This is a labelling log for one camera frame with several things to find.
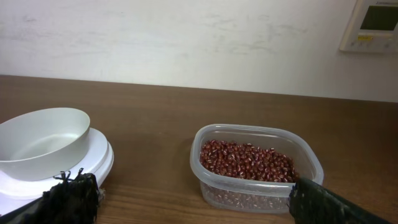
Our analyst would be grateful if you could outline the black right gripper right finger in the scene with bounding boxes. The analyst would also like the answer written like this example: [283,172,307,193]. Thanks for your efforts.
[289,178,389,224]

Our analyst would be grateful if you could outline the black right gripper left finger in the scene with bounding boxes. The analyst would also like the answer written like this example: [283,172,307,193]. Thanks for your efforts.
[1,168,100,224]

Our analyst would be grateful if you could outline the white digital kitchen scale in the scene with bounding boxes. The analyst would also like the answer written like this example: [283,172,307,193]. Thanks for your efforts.
[1,128,114,215]

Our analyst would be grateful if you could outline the white metal bowl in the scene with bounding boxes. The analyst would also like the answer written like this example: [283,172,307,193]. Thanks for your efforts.
[1,108,90,181]

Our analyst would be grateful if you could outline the clear plastic bean container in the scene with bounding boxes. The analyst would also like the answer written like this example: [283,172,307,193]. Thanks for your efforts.
[190,124,324,213]

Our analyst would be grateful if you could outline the red adzuki beans in container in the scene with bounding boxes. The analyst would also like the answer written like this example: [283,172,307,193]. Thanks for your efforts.
[200,139,300,183]

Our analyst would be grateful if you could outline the white wall control panel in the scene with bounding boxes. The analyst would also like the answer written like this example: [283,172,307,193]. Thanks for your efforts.
[339,0,398,54]

